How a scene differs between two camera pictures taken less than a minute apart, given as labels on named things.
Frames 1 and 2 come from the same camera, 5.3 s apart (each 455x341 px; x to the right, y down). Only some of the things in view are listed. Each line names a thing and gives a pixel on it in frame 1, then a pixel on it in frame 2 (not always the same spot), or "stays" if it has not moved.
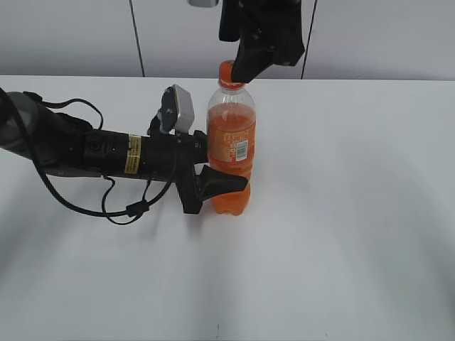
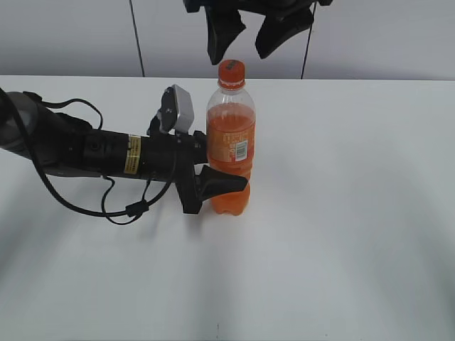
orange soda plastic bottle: [231, 132] stays
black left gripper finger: [210, 182] stays
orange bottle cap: [226, 82] stays
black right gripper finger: [250, 60] to [278, 28]
